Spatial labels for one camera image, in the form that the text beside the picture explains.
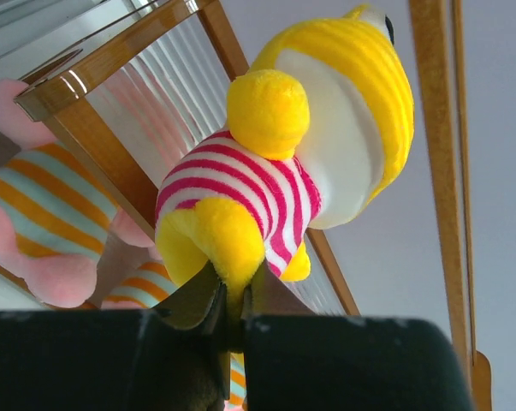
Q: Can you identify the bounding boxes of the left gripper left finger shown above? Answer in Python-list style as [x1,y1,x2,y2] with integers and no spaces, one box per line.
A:
[0,265,228,410]

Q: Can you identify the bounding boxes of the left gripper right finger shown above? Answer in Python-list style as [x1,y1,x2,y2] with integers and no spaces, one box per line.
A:
[243,265,475,410]

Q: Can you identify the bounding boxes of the pink plush face-down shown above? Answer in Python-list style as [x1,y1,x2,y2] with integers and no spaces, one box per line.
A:
[101,260,246,410]

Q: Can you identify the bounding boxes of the pink plush orange stripes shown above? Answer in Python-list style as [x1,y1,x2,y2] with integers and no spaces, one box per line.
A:
[0,78,156,309]

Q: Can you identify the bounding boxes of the yellow plush red stripes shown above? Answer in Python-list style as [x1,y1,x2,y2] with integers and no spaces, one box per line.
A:
[155,4,414,312]

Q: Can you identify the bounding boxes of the wooden three-tier shelf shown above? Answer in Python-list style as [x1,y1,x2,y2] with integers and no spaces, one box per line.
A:
[13,0,494,411]

